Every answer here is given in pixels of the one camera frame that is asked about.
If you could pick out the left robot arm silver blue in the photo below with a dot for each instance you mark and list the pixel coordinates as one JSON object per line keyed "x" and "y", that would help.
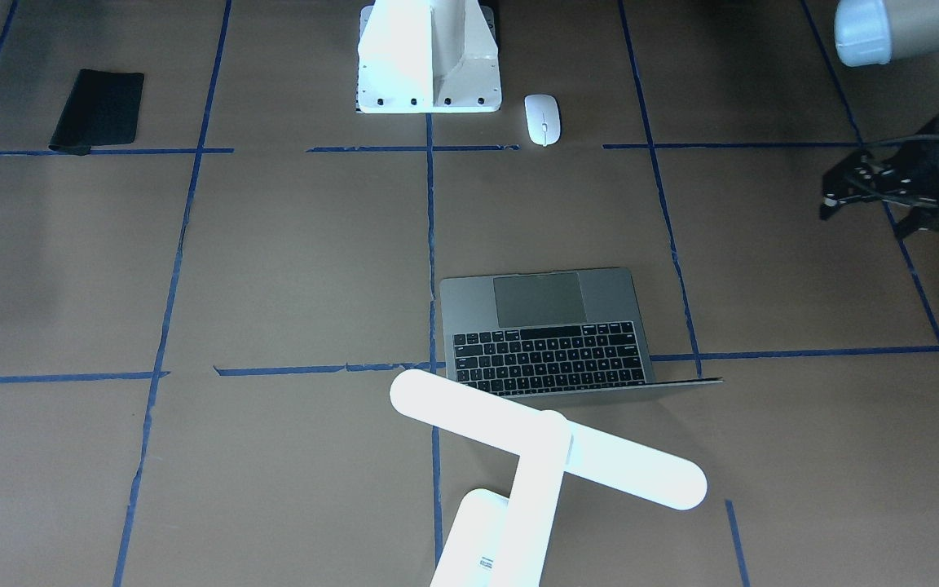
{"x": 879, "y": 32}

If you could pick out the grey laptop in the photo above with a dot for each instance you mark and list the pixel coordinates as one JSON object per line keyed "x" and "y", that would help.
{"x": 548, "y": 334}

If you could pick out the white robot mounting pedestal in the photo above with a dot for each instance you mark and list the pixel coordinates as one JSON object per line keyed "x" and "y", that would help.
{"x": 417, "y": 57}

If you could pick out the white computer mouse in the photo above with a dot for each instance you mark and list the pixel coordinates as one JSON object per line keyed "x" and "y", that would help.
{"x": 543, "y": 119}

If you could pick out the white desk lamp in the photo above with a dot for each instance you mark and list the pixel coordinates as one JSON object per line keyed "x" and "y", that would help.
{"x": 503, "y": 541}

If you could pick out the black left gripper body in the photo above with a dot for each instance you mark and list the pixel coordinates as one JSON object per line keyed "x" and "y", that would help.
{"x": 923, "y": 174}

